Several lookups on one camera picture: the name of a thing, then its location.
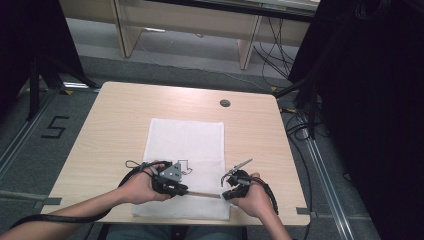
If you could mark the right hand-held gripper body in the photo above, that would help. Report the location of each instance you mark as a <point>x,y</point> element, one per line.
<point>240,178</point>

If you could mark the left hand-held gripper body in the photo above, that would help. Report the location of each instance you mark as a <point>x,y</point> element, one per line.
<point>168,176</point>

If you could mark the white towel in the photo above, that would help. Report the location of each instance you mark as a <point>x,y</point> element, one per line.
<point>186,143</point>

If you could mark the person's right hand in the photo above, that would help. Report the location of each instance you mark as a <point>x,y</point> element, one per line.
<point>255,201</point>

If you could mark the person's left hand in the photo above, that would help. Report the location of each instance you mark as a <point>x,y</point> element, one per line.
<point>140,188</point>

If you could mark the person's legs in jeans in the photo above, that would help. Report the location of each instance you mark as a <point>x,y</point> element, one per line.
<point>140,233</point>

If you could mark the yellow floor tape piece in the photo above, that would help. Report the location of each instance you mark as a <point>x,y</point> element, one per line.
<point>68,92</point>
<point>274,88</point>

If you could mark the black metal stand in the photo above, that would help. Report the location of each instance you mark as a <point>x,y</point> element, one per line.
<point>33,93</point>
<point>312,110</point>

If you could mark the gray floor strip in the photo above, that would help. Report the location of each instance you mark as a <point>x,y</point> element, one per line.
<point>20,195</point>

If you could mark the black curtain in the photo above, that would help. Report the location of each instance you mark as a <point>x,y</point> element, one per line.
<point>30,36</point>
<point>373,100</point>

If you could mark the light wooden desk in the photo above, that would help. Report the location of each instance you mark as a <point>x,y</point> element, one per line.
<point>186,20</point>

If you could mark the short aluminium floor rail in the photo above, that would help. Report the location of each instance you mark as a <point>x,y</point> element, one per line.
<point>78,85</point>

